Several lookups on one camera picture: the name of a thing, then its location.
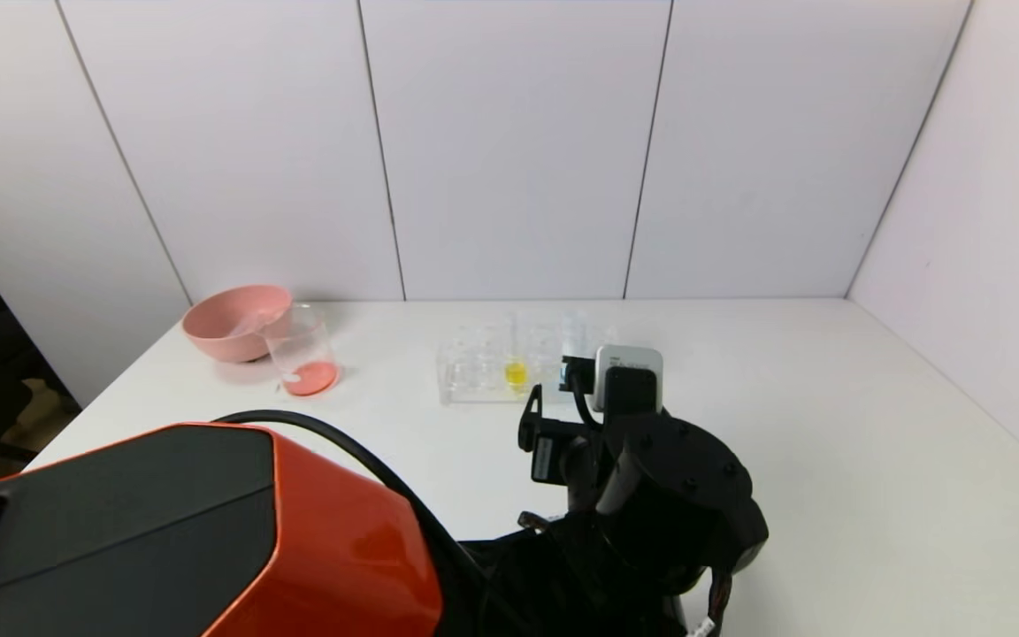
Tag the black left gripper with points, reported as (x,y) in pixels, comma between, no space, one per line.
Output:
(543,456)

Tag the test tube with blue pigment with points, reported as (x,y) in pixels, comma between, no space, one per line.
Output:
(575,332)

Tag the test tube with red pigment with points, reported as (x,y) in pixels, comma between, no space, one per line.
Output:
(250,324)

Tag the orange and black left arm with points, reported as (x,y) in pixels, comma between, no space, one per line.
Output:
(164,540)

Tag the test tube with yellow pigment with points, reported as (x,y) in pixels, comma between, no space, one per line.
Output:
(516,375)

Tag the clear acrylic test tube rack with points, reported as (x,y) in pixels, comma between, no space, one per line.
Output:
(474,380)

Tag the clear glass beaker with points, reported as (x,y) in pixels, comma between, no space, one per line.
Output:
(308,376)

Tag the pink bowl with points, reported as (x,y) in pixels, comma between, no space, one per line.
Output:
(218,332)

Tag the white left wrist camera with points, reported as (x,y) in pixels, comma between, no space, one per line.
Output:
(629,356)

